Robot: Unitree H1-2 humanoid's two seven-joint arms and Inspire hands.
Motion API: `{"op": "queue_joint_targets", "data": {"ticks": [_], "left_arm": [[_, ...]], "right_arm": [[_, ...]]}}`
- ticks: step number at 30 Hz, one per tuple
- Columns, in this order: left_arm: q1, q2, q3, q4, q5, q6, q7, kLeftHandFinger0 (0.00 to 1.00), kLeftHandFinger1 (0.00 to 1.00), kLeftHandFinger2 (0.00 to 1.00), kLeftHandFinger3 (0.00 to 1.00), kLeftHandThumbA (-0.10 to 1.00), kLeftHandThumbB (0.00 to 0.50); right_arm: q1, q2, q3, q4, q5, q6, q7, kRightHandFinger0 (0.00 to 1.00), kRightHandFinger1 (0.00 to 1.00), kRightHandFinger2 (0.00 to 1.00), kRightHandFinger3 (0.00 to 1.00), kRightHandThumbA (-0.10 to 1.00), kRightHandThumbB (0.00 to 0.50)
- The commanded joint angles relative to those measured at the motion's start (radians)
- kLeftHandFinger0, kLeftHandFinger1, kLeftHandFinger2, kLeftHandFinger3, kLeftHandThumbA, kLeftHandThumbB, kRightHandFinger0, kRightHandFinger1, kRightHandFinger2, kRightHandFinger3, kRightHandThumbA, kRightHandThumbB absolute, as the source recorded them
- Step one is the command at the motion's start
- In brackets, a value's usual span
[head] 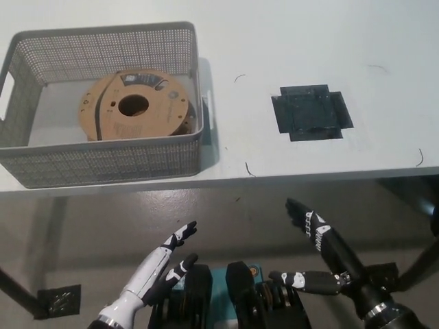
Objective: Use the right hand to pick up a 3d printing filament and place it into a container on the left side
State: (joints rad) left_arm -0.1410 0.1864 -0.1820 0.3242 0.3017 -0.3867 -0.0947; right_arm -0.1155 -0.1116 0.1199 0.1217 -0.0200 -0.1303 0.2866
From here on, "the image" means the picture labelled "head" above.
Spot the black robot body with teal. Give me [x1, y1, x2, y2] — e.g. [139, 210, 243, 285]
[149, 262, 311, 329]

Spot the grey table leg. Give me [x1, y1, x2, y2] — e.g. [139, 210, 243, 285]
[40, 197, 68, 285]

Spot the black floor tape patch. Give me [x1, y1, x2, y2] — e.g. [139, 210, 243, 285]
[36, 284, 82, 320]
[365, 262, 401, 294]

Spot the grey perforated plastic basket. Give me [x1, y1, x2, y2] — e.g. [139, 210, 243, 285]
[0, 21, 217, 189]

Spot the black and white right hand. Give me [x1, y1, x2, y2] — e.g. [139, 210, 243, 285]
[268, 197, 389, 318]

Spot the black tape patch on table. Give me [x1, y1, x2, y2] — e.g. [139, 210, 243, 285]
[270, 83, 355, 143]

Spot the white and black left hand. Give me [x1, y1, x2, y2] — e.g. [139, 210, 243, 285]
[97, 220, 200, 321]

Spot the black slanted stand leg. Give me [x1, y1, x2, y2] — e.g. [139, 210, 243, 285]
[0, 267, 44, 319]
[394, 205, 439, 292]

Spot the cardboard filament spool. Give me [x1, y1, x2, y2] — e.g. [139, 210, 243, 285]
[78, 71, 198, 141]

